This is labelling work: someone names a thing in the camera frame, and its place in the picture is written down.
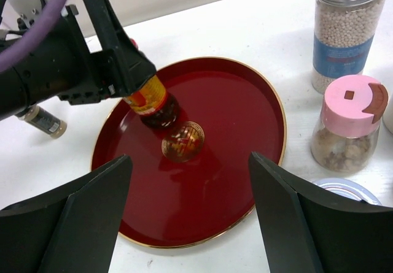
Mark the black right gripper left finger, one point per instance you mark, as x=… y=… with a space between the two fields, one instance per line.
x=71 y=228

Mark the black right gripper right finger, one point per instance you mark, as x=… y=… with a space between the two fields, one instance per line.
x=306 y=228

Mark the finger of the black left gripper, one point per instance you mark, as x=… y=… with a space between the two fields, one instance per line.
x=123 y=68

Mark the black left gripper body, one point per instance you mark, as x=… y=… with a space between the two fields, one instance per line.
x=61 y=66

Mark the red-lid chili sauce jar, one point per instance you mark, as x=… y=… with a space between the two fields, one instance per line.
x=154 y=104

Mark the small black-cap spice bottle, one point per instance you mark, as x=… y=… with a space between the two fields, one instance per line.
x=43 y=120

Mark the pink-lid spice jar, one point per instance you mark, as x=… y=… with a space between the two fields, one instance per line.
x=346 y=134

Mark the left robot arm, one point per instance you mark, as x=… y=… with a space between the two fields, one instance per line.
x=25 y=24

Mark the white-lid low jar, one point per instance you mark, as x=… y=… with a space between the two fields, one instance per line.
x=348 y=189

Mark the red round tray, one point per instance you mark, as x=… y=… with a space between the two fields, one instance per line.
x=190 y=183

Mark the tall silver-lid blue-label jar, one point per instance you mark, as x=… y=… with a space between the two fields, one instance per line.
x=343 y=35

